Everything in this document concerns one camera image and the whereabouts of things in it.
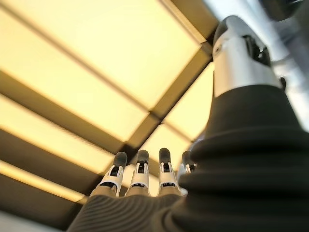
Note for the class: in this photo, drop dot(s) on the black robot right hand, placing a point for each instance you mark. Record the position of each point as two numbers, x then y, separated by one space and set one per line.
229 169

